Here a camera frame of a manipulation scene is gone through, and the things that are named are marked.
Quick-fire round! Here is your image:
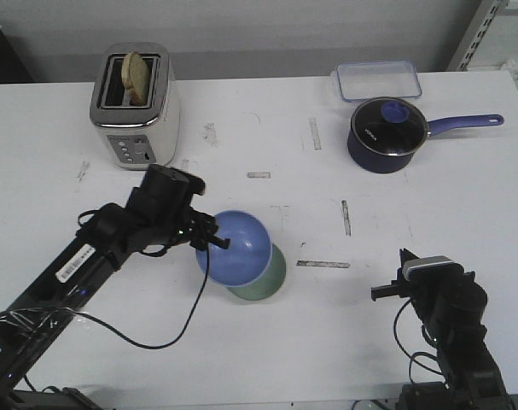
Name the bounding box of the glass pot lid blue knob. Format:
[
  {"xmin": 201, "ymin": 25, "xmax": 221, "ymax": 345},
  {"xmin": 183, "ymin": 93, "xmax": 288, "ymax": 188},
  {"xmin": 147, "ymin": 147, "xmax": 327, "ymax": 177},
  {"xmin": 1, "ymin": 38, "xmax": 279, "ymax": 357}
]
[{"xmin": 352, "ymin": 97, "xmax": 428, "ymax": 156}]

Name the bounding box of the green bowl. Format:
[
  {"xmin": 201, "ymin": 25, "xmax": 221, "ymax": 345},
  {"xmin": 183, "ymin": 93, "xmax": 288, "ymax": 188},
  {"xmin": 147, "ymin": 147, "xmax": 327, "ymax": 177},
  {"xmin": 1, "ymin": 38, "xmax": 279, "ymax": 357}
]
[{"xmin": 228, "ymin": 244, "xmax": 287, "ymax": 302}]

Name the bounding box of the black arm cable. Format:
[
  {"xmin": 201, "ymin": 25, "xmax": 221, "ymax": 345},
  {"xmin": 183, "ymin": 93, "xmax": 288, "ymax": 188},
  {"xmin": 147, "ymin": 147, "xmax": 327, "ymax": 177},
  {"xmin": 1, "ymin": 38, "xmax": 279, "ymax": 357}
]
[
  {"xmin": 393, "ymin": 297, "xmax": 450, "ymax": 385},
  {"xmin": 70, "ymin": 245, "xmax": 212, "ymax": 350}
]

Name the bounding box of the black object at left edge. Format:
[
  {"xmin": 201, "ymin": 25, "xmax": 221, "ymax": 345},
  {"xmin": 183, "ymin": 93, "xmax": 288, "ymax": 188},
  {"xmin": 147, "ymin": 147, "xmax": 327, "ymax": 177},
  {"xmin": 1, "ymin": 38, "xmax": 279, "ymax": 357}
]
[{"xmin": 0, "ymin": 26, "xmax": 34, "ymax": 84}]

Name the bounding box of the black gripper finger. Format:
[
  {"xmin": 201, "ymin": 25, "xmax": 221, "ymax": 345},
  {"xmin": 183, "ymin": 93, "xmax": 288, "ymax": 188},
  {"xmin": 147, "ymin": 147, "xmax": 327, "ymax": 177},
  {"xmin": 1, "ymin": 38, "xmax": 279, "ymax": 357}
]
[
  {"xmin": 207, "ymin": 236, "xmax": 230, "ymax": 249},
  {"xmin": 195, "ymin": 212, "xmax": 218, "ymax": 236},
  {"xmin": 398, "ymin": 249, "xmax": 420, "ymax": 278}
]

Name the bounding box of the blue bowl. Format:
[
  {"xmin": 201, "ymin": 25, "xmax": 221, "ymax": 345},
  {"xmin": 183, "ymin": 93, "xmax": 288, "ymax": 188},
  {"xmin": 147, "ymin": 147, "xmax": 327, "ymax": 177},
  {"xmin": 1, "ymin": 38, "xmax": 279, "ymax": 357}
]
[{"xmin": 195, "ymin": 210, "xmax": 272, "ymax": 287}]

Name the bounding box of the white chrome toaster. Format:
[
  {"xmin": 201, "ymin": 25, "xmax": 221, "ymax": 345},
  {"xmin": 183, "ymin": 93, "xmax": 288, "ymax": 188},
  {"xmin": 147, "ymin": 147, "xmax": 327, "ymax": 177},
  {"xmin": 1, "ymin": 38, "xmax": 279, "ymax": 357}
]
[{"xmin": 89, "ymin": 42, "xmax": 180, "ymax": 170}]

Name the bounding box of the grey metal shelf upright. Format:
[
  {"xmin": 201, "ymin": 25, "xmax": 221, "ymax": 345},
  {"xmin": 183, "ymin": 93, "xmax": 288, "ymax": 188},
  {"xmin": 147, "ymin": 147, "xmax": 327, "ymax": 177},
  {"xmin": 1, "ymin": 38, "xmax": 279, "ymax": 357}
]
[{"xmin": 446, "ymin": 0, "xmax": 509, "ymax": 72}]

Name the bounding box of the toast bread slice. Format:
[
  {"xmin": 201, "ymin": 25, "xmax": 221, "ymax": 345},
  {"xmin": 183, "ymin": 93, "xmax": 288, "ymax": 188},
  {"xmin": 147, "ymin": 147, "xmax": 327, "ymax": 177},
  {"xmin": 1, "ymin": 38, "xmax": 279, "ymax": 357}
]
[{"xmin": 120, "ymin": 52, "xmax": 150, "ymax": 106}]

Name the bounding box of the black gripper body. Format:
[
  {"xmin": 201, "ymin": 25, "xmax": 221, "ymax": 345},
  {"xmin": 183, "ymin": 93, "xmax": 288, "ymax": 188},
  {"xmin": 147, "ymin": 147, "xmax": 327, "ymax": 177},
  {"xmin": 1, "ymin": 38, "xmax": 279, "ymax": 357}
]
[
  {"xmin": 370, "ymin": 262, "xmax": 488, "ymax": 342},
  {"xmin": 125, "ymin": 164, "xmax": 210, "ymax": 251}
]

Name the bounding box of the dark blue saucepan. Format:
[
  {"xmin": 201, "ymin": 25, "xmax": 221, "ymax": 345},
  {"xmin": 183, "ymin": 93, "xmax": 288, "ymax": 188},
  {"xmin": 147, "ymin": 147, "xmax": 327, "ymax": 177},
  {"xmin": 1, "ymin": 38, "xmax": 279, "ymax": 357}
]
[{"xmin": 347, "ymin": 114, "xmax": 504, "ymax": 173}]

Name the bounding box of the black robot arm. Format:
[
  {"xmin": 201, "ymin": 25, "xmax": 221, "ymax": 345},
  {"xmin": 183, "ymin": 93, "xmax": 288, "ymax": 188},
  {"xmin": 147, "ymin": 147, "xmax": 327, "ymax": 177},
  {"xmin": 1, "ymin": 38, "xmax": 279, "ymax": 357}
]
[
  {"xmin": 0, "ymin": 164, "xmax": 230, "ymax": 409},
  {"xmin": 370, "ymin": 249, "xmax": 515, "ymax": 409}
]

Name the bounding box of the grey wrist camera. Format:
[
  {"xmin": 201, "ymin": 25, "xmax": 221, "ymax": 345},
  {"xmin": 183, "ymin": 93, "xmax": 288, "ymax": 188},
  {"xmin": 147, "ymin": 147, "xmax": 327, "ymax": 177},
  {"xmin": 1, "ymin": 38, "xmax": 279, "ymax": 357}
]
[{"xmin": 402, "ymin": 255, "xmax": 454, "ymax": 282}]

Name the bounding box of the clear plastic container blue rim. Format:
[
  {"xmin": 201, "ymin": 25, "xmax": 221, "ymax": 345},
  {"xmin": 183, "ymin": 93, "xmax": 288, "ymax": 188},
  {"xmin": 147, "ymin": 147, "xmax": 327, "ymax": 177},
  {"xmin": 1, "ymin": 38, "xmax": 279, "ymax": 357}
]
[{"xmin": 330, "ymin": 60, "xmax": 422, "ymax": 103}]

